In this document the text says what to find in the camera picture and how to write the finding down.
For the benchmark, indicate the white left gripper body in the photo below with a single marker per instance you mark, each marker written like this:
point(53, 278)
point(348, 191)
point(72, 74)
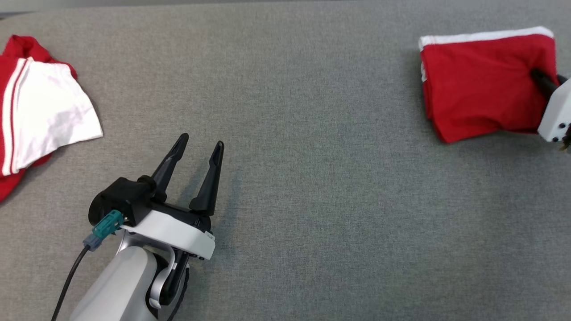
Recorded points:
point(174, 229)

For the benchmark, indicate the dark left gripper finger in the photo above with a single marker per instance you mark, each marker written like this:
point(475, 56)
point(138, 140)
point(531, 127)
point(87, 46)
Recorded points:
point(171, 165)
point(209, 187)

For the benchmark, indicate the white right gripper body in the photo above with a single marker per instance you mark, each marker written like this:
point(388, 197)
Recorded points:
point(560, 111)

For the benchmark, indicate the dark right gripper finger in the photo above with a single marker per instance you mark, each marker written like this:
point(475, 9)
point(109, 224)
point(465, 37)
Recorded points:
point(543, 82)

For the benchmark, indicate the red shorts with white stripe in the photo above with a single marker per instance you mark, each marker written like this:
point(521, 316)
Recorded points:
point(477, 84)

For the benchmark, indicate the red and white jersey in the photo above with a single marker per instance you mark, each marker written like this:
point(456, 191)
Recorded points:
point(49, 102)

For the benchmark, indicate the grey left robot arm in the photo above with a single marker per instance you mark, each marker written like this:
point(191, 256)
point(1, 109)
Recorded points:
point(120, 285)

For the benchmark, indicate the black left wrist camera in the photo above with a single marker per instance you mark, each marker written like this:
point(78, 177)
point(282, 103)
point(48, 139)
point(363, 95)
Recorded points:
point(118, 196)

